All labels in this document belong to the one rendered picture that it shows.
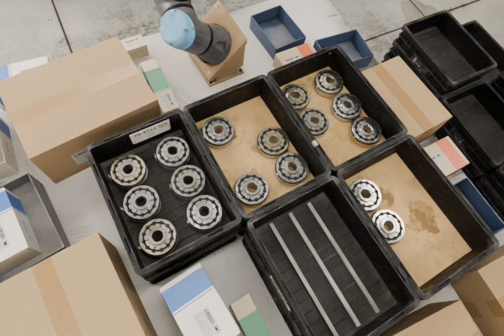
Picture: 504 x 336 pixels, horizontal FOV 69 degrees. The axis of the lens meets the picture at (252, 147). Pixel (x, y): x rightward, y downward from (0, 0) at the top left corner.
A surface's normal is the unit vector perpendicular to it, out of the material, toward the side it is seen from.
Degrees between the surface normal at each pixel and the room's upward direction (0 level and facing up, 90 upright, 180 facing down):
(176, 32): 46
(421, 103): 0
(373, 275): 0
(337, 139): 0
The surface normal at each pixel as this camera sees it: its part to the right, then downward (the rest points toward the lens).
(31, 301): 0.09, -0.44
